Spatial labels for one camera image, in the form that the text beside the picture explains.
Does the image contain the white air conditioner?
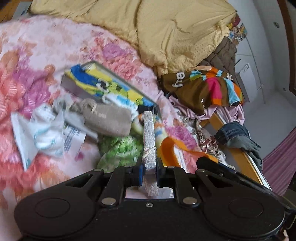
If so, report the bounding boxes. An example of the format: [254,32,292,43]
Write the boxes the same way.
[235,59,265,103]

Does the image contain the white plastic bag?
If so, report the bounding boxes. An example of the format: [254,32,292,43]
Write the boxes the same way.
[11,97,98,171]

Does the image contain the green white patterned cloth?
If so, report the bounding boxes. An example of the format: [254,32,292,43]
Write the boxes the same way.
[96,136,143,173]

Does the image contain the beige drawstring pouch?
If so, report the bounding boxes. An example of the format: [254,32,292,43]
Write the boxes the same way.
[70,98,132,137]

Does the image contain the colourful patterned pillow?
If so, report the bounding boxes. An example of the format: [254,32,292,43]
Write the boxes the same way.
[227,14,247,45]

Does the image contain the wooden bed frame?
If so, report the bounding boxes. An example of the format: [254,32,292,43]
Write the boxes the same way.
[200,113,271,190]

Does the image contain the blue denim jeans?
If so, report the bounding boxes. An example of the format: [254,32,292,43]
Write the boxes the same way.
[214,121,263,172]

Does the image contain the brown quilted jacket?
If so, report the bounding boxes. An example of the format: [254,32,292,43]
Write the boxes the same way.
[198,37,237,82]

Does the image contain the beige yellow quilt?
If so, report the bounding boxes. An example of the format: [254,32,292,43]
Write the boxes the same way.
[31,1,236,75]

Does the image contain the brown multicolour printed shirt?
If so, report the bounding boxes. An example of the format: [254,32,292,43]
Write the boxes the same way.
[159,66,243,115]

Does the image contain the grey shallow storage box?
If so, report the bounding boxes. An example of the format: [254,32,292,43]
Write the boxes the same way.
[61,61,161,119]

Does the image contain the white terry sock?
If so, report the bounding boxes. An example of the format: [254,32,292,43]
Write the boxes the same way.
[141,111,160,198]

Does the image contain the orange cloth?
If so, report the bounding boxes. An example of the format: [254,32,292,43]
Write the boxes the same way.
[157,137,218,167]

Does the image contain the pink floral bedspread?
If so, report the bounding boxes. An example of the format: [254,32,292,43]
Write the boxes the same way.
[1,16,200,240]

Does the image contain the blue yellow cartoon towel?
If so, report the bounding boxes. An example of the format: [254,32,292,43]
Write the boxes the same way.
[65,61,155,108]

